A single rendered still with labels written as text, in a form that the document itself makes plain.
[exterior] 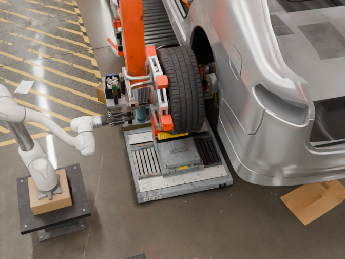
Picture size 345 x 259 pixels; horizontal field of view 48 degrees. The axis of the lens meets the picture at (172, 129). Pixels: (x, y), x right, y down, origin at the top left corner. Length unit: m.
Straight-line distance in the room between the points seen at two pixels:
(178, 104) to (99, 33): 2.83
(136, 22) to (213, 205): 1.61
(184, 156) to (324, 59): 1.35
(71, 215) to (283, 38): 2.14
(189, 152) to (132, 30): 1.12
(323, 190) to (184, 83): 1.63
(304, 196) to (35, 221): 2.17
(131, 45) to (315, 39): 1.48
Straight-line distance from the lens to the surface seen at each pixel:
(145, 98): 2.72
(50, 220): 3.05
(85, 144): 2.72
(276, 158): 2.25
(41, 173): 2.87
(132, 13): 3.09
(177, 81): 2.69
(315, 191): 3.62
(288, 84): 1.96
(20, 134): 2.85
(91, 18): 5.67
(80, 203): 3.07
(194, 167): 3.38
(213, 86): 3.02
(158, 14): 5.14
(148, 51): 2.98
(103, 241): 3.22
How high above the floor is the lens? 2.80
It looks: 46 degrees down
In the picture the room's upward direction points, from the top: straight up
